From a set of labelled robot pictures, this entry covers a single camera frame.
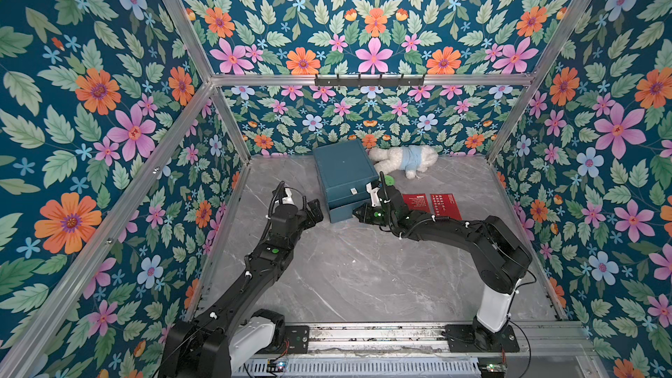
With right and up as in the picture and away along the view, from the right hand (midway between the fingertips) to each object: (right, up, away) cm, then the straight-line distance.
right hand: (358, 205), depth 90 cm
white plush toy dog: (+23, +18, +18) cm, 34 cm away
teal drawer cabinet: (-5, +12, -1) cm, 13 cm away
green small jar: (+13, +9, +17) cm, 23 cm away
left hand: (-15, +1, -7) cm, 17 cm away
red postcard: (+24, 0, +15) cm, 28 cm away
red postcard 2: (+35, -2, +14) cm, 38 cm away
